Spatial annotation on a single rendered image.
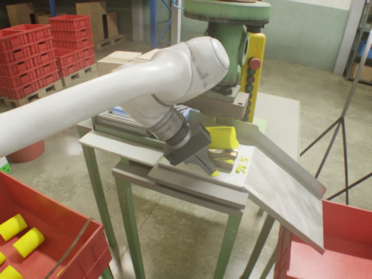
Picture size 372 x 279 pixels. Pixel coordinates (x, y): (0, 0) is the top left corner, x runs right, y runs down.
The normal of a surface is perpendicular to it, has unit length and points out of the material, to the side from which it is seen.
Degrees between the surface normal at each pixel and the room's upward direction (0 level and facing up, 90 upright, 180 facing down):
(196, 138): 90
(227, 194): 0
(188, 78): 78
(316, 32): 90
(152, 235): 0
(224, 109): 90
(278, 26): 90
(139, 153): 0
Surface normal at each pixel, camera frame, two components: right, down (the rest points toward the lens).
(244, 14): 0.23, 0.56
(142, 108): -0.15, 0.72
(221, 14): -0.25, 0.54
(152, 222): 0.04, -0.82
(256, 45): 0.03, 0.49
